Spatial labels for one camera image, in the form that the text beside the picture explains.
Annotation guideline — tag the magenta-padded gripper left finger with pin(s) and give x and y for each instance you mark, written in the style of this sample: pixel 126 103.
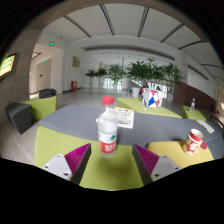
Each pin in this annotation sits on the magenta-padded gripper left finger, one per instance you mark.
pixel 60 165

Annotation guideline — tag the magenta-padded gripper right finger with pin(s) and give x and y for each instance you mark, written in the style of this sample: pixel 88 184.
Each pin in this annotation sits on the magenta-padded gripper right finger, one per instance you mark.
pixel 163 165

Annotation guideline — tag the clear water bottle red cap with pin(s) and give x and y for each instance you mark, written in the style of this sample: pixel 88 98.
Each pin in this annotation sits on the clear water bottle red cap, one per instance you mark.
pixel 107 133

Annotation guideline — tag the small clear water bottle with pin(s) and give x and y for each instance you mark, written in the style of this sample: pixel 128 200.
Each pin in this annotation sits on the small clear water bottle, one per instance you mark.
pixel 192 106

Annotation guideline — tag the red and white mug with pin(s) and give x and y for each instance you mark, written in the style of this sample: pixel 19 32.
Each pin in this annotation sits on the red and white mug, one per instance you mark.
pixel 192 141

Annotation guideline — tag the flat round red coaster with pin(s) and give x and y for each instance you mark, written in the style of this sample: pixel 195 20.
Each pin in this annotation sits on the flat round red coaster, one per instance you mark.
pixel 204 145

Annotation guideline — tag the small green low table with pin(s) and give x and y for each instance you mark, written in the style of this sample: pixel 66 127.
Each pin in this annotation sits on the small green low table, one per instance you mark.
pixel 195 116

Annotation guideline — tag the green armchair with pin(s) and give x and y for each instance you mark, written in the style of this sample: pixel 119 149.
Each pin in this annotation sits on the green armchair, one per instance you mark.
pixel 41 107

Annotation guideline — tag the dark grey armchair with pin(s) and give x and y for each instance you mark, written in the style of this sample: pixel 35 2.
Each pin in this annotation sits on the dark grey armchair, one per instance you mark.
pixel 18 116

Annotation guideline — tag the large green low table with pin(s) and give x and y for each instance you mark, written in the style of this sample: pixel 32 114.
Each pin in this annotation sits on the large green low table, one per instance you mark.
pixel 131 106

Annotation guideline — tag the red white blue patterned box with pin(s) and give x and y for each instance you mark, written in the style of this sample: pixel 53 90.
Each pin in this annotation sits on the red white blue patterned box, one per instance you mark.
pixel 152 98

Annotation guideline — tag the black bag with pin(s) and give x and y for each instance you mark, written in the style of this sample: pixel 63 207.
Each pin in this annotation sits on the black bag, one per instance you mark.
pixel 47 93

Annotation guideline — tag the red fire extinguisher box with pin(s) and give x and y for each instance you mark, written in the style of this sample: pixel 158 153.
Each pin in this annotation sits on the red fire extinguisher box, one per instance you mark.
pixel 73 85

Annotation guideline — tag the group of green potted plants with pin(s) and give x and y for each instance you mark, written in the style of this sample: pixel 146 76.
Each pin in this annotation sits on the group of green potted plants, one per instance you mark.
pixel 140 71

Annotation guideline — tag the green exit sign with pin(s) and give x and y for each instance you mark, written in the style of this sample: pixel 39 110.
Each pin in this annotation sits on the green exit sign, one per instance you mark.
pixel 51 43

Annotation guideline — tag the framed wall plaque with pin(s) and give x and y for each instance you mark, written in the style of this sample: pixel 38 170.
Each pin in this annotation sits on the framed wall plaque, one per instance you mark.
pixel 76 62

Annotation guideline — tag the lit wall screen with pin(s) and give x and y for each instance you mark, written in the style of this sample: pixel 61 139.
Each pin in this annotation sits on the lit wall screen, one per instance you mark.
pixel 7 65

